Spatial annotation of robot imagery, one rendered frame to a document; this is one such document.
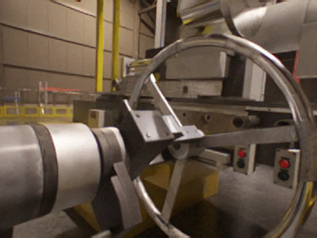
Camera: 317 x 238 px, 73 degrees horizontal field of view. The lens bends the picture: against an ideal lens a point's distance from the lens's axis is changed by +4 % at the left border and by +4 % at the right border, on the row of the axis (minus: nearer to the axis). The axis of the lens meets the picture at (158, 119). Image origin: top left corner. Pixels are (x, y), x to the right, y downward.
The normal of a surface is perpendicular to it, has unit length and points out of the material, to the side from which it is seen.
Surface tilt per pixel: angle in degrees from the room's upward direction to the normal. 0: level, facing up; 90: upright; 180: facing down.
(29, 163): 65
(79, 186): 101
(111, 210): 90
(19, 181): 80
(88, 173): 88
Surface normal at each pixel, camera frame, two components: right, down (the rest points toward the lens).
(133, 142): -0.71, 0.02
